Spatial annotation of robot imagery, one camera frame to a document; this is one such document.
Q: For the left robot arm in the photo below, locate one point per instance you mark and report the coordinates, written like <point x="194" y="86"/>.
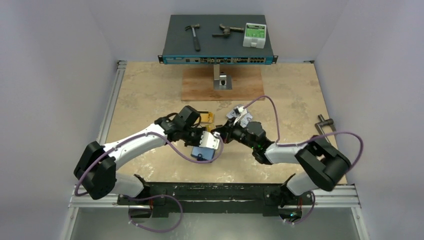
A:
<point x="96" y="170"/>

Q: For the metal crank handle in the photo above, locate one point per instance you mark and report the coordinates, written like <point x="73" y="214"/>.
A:
<point x="322" y="122"/>

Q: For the navy blue card holder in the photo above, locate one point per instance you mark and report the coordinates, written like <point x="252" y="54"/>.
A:
<point x="203" y="154"/>

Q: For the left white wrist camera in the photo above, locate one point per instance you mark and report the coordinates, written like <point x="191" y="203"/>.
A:
<point x="210" y="140"/>

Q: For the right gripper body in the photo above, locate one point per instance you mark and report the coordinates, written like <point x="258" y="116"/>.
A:
<point x="227" y="129"/>

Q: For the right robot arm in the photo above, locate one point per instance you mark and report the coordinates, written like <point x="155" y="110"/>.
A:
<point x="323" y="165"/>

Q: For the aluminium frame rail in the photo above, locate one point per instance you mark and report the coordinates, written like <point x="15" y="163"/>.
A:
<point x="295" y="89"/>

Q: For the metal bracket stand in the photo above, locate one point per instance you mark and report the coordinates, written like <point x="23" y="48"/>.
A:
<point x="221" y="80"/>

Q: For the plywood board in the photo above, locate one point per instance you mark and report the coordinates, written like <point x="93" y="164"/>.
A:
<point x="197" y="84"/>

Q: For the white green box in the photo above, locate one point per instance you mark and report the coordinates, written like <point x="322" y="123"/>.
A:
<point x="255" y="35"/>

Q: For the gold credit card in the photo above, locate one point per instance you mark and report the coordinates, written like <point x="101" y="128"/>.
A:
<point x="210" y="127"/>

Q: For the hammer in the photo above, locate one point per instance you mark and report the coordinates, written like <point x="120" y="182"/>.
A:
<point x="196" y="42"/>

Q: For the rusty metal clamp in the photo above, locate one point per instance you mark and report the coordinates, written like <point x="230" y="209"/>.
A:
<point x="227" y="30"/>

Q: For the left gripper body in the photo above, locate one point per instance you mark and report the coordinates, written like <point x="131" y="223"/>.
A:
<point x="193" y="136"/>

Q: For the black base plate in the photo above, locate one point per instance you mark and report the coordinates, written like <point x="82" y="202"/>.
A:
<point x="266" y="199"/>

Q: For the network switch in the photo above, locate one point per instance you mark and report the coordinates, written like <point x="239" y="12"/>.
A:
<point x="179" y="46"/>

